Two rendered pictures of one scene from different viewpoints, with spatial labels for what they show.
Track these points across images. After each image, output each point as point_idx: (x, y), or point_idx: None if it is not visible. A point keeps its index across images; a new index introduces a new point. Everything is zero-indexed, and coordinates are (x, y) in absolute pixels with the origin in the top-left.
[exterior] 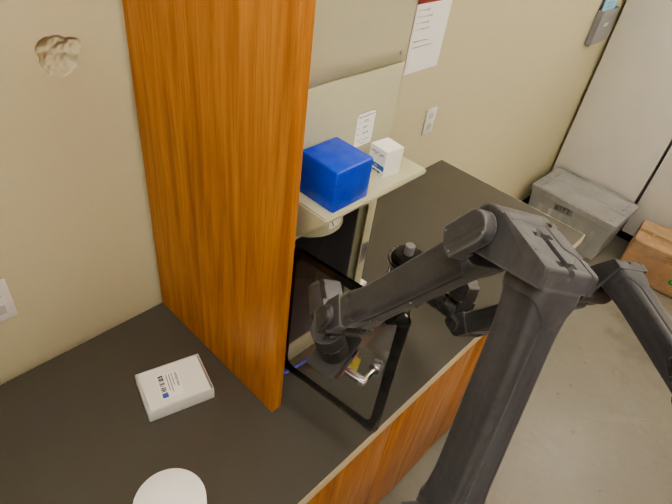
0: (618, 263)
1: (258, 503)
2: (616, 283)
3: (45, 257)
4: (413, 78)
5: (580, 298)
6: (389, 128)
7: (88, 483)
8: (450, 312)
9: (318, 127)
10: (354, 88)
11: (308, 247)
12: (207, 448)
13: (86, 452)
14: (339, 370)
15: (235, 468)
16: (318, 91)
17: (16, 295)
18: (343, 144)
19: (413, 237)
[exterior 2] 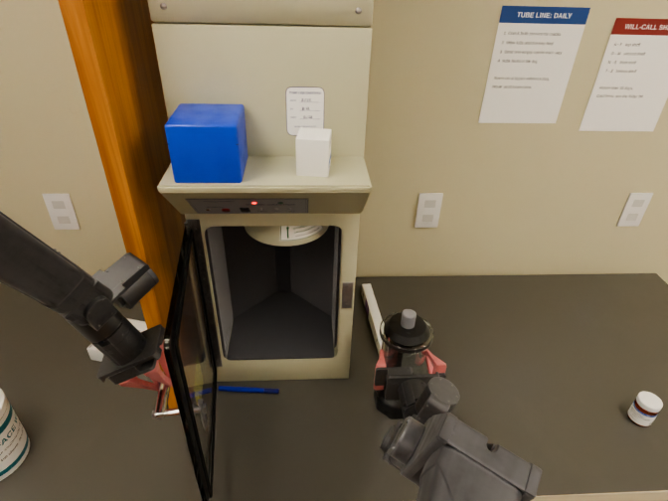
0: (444, 425)
1: (64, 485)
2: (427, 470)
3: (102, 190)
4: (600, 139)
5: (403, 470)
6: (360, 126)
7: (10, 375)
8: (397, 422)
9: (212, 83)
10: (268, 44)
11: (322, 274)
12: (94, 408)
13: (37, 353)
14: (112, 374)
15: (88, 440)
16: (199, 31)
17: (80, 213)
18: (232, 109)
19: (515, 338)
